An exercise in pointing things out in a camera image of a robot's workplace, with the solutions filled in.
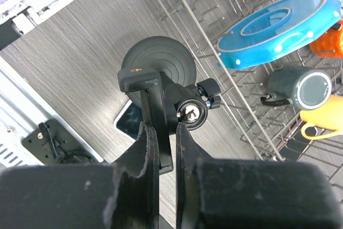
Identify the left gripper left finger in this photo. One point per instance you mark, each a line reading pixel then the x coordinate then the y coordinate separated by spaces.
pixel 135 200

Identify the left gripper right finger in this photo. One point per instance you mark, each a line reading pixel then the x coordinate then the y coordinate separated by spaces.
pixel 187 183

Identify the phone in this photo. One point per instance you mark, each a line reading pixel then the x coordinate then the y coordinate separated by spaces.
pixel 127 121

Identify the black round-base phone stand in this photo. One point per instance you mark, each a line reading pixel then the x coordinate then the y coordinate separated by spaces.
pixel 158 74

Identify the grey mug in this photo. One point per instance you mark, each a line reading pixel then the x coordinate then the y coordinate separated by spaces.
pixel 301 87

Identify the yellow mug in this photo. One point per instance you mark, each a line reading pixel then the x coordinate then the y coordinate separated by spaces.
pixel 328 117

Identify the blue dotted plate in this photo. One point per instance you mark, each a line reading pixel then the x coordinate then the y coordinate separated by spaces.
pixel 275 31

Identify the orange mug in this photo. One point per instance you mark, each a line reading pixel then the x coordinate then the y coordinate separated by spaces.
pixel 328 42

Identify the grey wire dish rack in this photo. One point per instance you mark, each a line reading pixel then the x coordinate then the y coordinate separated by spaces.
pixel 273 133

